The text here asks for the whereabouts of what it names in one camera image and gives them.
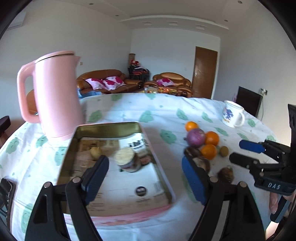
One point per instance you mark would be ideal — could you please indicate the black smartphone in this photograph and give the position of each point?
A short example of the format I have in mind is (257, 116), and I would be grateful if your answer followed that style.
(7, 189)

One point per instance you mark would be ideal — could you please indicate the long brown leather sofa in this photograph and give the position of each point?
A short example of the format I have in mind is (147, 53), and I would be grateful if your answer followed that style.
(110, 81)

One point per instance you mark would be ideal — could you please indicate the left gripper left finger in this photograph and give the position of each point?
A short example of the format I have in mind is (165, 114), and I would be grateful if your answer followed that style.
(80, 191)

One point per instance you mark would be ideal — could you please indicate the black television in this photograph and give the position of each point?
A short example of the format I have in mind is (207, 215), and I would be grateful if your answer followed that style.
(249, 100)

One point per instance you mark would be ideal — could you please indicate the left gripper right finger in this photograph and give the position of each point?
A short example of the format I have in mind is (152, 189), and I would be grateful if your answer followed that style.
(211, 193)

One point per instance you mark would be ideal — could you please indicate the dark round stool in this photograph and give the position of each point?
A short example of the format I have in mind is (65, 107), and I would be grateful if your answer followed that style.
(5, 123)

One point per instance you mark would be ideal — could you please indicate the small yellow-green longan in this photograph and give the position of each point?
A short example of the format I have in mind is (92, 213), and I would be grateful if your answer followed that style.
(224, 151)

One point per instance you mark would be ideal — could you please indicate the yellow fruit front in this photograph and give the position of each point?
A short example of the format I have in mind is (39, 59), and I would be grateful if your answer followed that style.
(95, 153)

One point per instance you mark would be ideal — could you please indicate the brown wrinkled fruit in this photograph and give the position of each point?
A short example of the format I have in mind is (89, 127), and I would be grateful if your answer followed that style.
(226, 175)

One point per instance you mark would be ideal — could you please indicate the purple passion fruit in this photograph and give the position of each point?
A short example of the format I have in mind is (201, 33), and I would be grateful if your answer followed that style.
(195, 137)

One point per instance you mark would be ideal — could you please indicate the stacked chairs in corner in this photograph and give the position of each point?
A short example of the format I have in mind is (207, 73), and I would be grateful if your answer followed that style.
(138, 72)

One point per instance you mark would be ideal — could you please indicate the orange wooden chair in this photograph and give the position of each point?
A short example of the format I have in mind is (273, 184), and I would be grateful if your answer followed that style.
(30, 98)

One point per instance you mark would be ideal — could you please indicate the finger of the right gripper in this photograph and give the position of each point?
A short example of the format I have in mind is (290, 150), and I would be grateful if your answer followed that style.
(245, 160)
(272, 149)

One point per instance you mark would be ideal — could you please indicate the blue clothes pile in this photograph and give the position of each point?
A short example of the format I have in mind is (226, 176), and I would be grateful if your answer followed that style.
(88, 94)

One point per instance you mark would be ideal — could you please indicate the right hand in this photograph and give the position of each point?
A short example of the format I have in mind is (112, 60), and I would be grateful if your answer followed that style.
(273, 201)

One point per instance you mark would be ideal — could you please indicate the pink metal tin box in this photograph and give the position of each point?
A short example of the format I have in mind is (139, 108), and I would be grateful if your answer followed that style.
(123, 197)

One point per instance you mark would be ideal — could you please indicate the coffee table with items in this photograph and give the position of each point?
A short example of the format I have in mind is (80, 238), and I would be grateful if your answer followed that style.
(164, 90)

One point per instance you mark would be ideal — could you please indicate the small orange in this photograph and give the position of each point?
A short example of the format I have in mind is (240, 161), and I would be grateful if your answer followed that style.
(191, 125)

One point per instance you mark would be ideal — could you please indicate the white cartoon mug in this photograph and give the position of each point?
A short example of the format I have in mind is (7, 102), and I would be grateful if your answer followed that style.
(232, 114)

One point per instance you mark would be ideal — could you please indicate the pink electric kettle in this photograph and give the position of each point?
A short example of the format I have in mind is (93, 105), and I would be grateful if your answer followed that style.
(55, 91)

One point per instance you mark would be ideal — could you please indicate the wall air conditioner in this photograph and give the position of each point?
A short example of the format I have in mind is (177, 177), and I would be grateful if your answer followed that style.
(18, 21)

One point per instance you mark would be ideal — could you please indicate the brown leather armchair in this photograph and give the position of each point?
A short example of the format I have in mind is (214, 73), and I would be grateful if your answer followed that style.
(171, 81)

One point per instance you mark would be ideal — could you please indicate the brown wooden door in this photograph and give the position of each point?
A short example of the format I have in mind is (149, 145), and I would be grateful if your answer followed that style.
(204, 72)

